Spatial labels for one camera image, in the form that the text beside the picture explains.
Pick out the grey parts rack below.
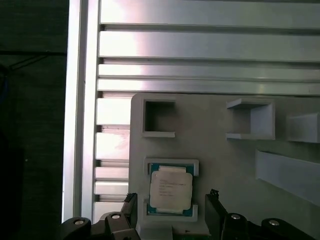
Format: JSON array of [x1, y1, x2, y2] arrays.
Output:
[[127, 92, 320, 240]]

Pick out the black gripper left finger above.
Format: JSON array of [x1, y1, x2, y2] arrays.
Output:
[[61, 191, 141, 240]]

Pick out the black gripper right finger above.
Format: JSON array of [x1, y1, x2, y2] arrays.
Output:
[[204, 188, 311, 240]]

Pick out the silver CPU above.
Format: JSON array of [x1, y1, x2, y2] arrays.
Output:
[[146, 162, 196, 215]]

